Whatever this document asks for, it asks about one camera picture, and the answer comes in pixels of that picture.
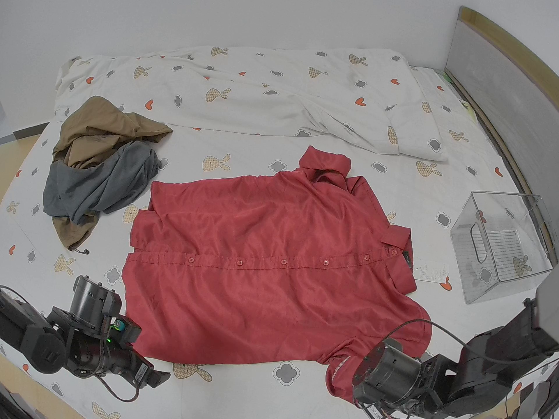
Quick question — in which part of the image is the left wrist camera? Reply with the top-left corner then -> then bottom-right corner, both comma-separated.
106,315 -> 143,345

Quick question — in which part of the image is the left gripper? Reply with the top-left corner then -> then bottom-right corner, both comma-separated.
93,345 -> 172,388

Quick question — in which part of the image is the white printed quilt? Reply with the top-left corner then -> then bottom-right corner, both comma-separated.
54,45 -> 450,163

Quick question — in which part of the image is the grey garment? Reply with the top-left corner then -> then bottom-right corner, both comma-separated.
43,140 -> 160,226

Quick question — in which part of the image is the red shirt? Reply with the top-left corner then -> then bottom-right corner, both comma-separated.
121,146 -> 450,399

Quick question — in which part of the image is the bed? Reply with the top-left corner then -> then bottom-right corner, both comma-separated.
0,6 -> 559,419

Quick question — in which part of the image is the brown garment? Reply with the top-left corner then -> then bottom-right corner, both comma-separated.
52,95 -> 174,255

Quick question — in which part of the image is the black braided cable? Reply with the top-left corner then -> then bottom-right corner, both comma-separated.
97,317 -> 141,403

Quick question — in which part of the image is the clear plastic box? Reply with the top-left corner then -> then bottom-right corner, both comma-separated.
449,191 -> 559,306

